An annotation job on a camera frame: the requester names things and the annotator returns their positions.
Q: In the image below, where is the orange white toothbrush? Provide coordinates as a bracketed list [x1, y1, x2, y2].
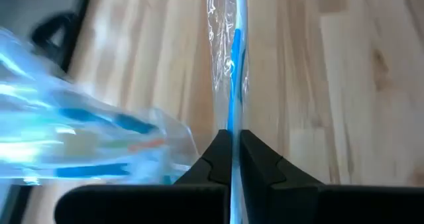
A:
[127, 138, 167, 152]

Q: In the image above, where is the blue white toothbrush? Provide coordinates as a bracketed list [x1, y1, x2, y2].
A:
[58, 107, 159, 135]
[54, 162, 131, 179]
[205, 0, 250, 224]

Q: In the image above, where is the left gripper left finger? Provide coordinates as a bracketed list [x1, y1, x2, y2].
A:
[54, 129, 233, 224]

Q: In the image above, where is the black aluminium table frame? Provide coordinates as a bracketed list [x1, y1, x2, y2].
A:
[31, 0, 95, 74]

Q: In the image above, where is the clear acrylic box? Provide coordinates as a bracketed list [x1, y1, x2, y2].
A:
[0, 27, 201, 187]

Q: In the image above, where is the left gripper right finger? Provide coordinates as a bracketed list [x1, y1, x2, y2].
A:
[238, 129, 424, 224]

